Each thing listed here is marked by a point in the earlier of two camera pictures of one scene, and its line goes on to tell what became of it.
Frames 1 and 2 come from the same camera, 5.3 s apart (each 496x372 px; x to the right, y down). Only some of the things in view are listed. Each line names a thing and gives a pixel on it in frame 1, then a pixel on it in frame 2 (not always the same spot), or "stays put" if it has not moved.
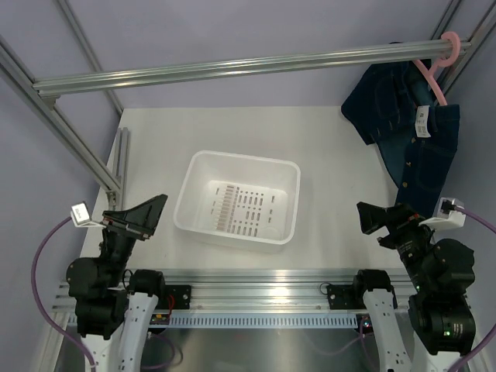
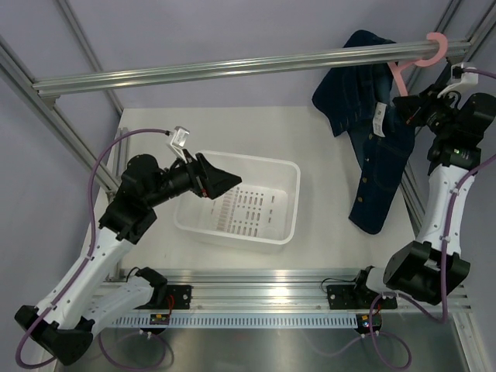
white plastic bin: x=239 y=200 stays put
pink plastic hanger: x=456 y=47 to x=397 y=70
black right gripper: x=401 y=219 to x=411 y=106
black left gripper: x=146 y=215 to x=206 y=180
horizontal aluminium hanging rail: x=51 y=89 stays put
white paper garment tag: x=421 y=124 to x=378 y=118
